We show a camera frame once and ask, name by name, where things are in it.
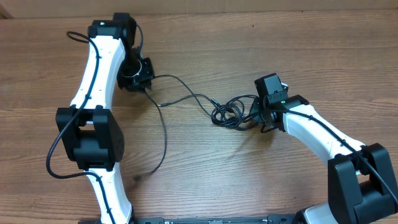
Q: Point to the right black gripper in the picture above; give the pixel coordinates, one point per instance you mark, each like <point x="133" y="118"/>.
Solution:
<point x="256" y="106"/>

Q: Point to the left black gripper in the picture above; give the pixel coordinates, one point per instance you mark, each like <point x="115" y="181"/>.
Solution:
<point x="146" y="79"/>

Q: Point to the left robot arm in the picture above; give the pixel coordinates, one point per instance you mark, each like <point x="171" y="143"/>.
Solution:
<point x="90" y="134"/>

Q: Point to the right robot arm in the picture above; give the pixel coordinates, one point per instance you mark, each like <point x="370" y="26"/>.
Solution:
<point x="362" y="186"/>

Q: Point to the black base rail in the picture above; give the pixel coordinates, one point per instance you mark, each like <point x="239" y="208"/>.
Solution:
<point x="270" y="219"/>

